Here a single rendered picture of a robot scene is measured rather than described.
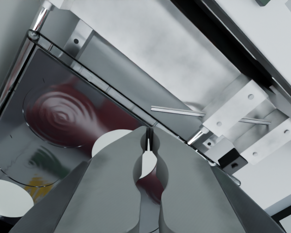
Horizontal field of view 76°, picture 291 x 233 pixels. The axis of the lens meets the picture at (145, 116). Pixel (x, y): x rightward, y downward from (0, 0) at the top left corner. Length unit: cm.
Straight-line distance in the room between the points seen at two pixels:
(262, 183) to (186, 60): 36
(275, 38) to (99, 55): 23
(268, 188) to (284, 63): 38
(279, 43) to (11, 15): 27
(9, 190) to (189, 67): 36
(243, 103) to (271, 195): 34
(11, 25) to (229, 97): 27
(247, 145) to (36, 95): 30
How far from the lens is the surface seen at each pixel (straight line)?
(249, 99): 26
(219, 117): 26
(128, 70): 31
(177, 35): 25
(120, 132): 27
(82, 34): 29
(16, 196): 42
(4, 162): 38
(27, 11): 30
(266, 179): 52
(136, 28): 24
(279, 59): 20
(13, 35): 30
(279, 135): 32
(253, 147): 31
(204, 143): 35
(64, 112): 27
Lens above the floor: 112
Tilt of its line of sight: 62 degrees down
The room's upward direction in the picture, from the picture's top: 179 degrees counter-clockwise
